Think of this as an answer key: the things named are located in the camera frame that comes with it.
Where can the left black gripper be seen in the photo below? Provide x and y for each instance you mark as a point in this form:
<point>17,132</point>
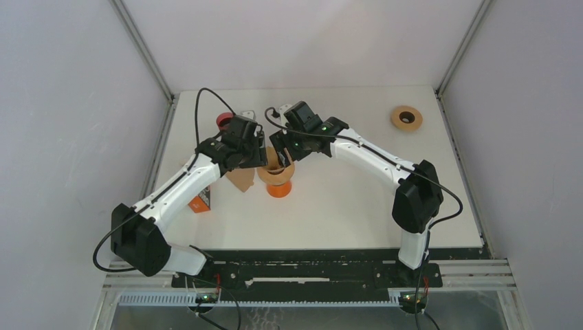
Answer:
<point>259,157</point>

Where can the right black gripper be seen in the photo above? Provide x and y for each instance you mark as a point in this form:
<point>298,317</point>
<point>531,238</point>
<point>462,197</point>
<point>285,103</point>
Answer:
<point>281,139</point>

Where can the red black carafe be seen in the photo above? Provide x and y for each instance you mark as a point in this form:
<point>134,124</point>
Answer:
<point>223,120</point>

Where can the brown paper coffee filter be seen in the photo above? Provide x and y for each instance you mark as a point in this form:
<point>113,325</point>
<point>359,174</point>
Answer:
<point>242,178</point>
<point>273,158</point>

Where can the wooden dripper ring holder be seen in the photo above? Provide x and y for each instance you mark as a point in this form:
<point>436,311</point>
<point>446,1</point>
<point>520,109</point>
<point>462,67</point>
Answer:
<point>273,179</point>

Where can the orange glass carafe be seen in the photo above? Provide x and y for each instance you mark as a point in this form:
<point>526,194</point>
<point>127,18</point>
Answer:
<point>279,191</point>

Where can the orange coffee filter box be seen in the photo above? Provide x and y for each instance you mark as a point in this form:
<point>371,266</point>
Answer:
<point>201,203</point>

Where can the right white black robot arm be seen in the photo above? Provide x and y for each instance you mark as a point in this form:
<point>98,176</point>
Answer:
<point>415,187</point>

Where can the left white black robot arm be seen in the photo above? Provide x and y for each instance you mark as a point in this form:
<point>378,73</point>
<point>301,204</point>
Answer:
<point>137,231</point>

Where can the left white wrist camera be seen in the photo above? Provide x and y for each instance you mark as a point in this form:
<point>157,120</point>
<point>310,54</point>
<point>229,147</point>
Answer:
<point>248,114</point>

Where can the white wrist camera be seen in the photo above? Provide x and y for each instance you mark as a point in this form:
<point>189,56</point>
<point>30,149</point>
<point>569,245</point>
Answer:
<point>248,114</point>
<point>282,109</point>

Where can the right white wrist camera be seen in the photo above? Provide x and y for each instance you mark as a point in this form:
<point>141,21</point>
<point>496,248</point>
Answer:
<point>282,109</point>

